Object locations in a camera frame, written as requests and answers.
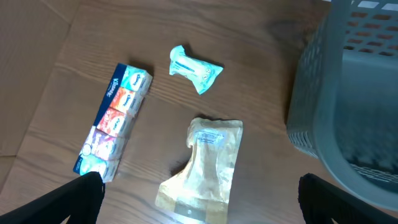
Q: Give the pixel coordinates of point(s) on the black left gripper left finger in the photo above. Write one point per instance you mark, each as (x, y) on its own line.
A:
(78, 201)

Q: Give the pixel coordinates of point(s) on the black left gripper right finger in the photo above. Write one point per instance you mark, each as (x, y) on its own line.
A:
(324, 203)

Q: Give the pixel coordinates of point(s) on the Kleenex tissue multipack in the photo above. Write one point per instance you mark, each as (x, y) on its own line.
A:
(103, 148)

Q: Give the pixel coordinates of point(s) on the beige powder pouch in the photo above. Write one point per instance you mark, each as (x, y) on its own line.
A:
(201, 190)

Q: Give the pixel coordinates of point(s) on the mint green wipes packet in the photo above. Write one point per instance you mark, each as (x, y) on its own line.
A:
(202, 74)

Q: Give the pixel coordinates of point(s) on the grey plastic basket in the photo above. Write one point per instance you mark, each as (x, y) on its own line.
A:
(343, 109)

